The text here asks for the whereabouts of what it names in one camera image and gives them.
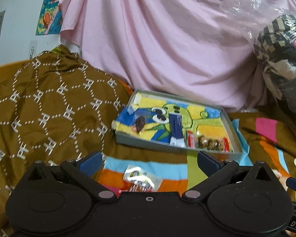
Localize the wooden bed frame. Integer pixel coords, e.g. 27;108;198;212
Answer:
0;60;30;82

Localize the grey tray with cartoon drawing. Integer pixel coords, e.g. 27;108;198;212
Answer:
112;90;242;160

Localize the colourful striped blanket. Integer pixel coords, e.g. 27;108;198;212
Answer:
95;113;296;201

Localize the red clear candy bag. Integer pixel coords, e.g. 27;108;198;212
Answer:
185;131;231;152

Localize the plastic bag of clothes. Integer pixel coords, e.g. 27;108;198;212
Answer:
220;0;296;116

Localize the white clear jelly snack packet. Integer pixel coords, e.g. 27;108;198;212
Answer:
123;165;163;192

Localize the dark dried snack clear packet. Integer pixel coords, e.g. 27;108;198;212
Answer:
131;115;146;134

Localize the colourful wall poster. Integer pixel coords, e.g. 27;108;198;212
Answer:
36;0;62;36

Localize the brown patterned quilt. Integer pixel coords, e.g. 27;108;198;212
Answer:
0;45;132;236

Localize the blue stick snack packet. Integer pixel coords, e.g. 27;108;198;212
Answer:
169;112;185;148

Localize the pink bed sheet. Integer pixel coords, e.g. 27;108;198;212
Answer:
59;0;296;111

